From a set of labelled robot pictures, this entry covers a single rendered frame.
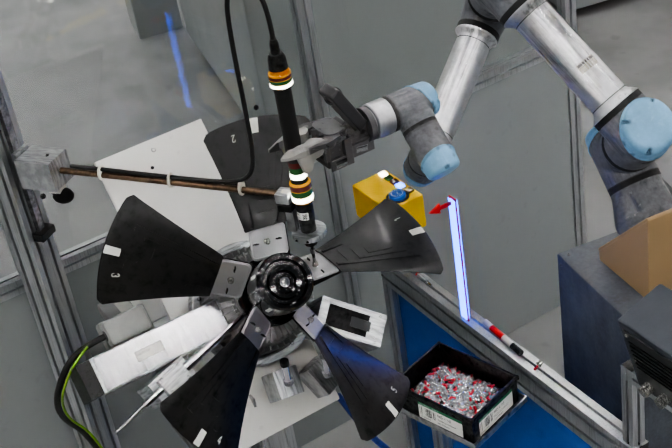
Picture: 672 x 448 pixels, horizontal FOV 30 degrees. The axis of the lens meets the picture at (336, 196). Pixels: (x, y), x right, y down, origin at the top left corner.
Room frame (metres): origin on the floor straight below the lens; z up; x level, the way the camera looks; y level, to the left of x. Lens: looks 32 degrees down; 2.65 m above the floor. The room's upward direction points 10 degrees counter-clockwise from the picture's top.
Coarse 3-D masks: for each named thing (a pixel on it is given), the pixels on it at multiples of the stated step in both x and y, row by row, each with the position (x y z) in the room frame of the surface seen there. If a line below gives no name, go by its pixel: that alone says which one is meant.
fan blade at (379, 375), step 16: (320, 336) 1.97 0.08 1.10; (336, 336) 2.02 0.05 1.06; (336, 352) 1.96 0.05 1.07; (352, 352) 2.00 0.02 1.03; (336, 368) 1.92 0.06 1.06; (352, 368) 1.94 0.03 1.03; (368, 368) 1.98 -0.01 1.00; (384, 368) 2.01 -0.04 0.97; (352, 384) 1.91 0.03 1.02; (368, 384) 1.93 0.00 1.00; (384, 384) 1.96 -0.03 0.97; (400, 384) 1.98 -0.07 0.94; (352, 400) 1.87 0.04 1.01; (368, 400) 1.89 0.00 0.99; (384, 400) 1.92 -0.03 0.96; (400, 400) 1.94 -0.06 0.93; (352, 416) 1.84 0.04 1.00; (368, 416) 1.86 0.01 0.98; (384, 416) 1.88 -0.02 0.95; (368, 432) 1.83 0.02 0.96
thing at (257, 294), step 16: (272, 256) 2.04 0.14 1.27; (288, 256) 2.05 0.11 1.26; (256, 272) 2.02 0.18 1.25; (272, 272) 2.02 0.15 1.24; (288, 272) 2.03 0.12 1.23; (304, 272) 2.03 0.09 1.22; (256, 288) 1.99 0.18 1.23; (272, 288) 2.00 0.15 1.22; (288, 288) 2.01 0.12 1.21; (304, 288) 2.01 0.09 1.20; (240, 304) 2.05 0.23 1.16; (256, 304) 2.01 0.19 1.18; (272, 304) 1.97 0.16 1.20; (288, 304) 1.98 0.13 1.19; (304, 304) 1.98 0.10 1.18; (272, 320) 2.04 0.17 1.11; (288, 320) 2.05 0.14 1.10
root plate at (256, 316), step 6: (252, 312) 1.98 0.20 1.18; (258, 312) 2.00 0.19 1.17; (252, 318) 1.98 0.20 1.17; (258, 318) 2.00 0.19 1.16; (264, 318) 2.01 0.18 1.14; (246, 324) 1.96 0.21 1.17; (258, 324) 1.99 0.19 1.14; (264, 324) 2.01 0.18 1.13; (270, 324) 2.02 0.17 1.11; (246, 330) 1.96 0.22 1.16; (252, 330) 1.98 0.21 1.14; (264, 330) 2.01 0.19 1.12; (246, 336) 1.96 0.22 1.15; (252, 336) 1.97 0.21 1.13; (258, 336) 1.99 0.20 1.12; (252, 342) 1.97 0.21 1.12; (258, 342) 1.99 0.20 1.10; (258, 348) 1.98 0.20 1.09
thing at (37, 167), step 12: (12, 156) 2.40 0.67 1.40; (24, 156) 2.39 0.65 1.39; (36, 156) 2.38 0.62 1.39; (48, 156) 2.38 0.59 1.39; (60, 156) 2.38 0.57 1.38; (24, 168) 2.37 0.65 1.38; (36, 168) 2.35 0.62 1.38; (48, 168) 2.34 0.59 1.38; (24, 180) 2.37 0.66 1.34; (36, 180) 2.36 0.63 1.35; (48, 180) 2.34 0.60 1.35; (60, 180) 2.36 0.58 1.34
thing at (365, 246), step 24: (384, 216) 2.24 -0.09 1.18; (408, 216) 2.24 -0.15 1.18; (336, 240) 2.18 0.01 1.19; (360, 240) 2.17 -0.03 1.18; (384, 240) 2.16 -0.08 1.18; (408, 240) 2.17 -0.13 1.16; (336, 264) 2.09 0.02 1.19; (360, 264) 2.09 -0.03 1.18; (384, 264) 2.09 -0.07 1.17; (408, 264) 2.10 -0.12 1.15; (432, 264) 2.11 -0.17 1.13
